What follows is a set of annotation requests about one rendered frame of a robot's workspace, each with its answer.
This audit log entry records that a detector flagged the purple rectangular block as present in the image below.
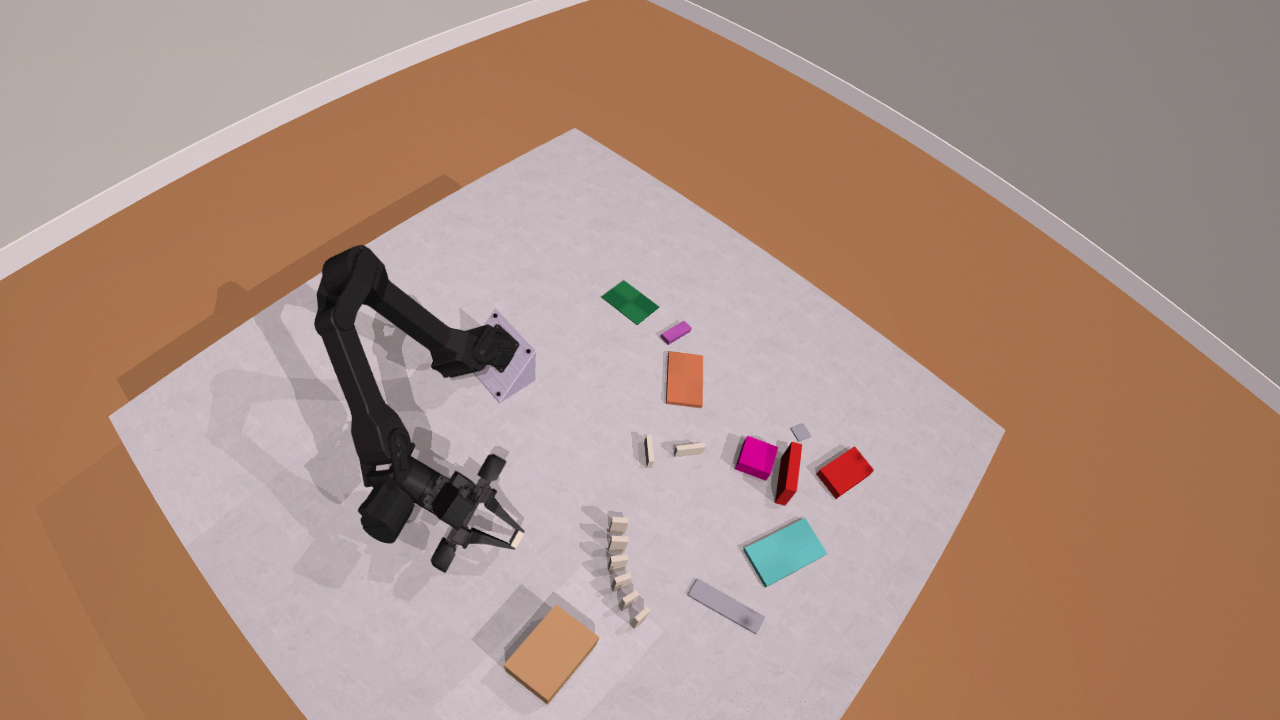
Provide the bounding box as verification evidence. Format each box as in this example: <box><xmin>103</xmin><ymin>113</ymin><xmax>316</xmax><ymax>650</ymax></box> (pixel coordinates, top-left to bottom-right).
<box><xmin>660</xmin><ymin>320</ymin><xmax>692</xmax><ymax>345</ymax></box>

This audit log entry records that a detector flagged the teal flat rectangular block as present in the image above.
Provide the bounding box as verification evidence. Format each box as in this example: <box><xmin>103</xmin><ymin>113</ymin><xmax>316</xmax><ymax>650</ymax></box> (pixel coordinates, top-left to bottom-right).
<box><xmin>744</xmin><ymin>518</ymin><xmax>827</xmax><ymax>587</ymax></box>

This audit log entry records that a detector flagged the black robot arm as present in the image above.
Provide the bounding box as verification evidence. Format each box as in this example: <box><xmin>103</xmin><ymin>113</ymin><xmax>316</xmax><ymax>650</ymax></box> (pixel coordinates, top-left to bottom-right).
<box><xmin>314</xmin><ymin>245</ymin><xmax>520</xmax><ymax>544</ymax></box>

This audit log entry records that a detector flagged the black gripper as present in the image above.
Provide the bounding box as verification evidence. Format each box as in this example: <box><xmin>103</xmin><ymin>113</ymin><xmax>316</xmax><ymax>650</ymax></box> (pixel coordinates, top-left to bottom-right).
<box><xmin>419</xmin><ymin>454</ymin><xmax>524</xmax><ymax>573</ymax></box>

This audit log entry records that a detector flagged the red rectangular block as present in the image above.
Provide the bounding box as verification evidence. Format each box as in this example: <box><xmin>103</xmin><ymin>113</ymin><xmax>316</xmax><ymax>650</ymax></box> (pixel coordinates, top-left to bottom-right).
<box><xmin>817</xmin><ymin>446</ymin><xmax>874</xmax><ymax>498</ymax></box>
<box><xmin>774</xmin><ymin>442</ymin><xmax>803</xmax><ymax>506</ymax></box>

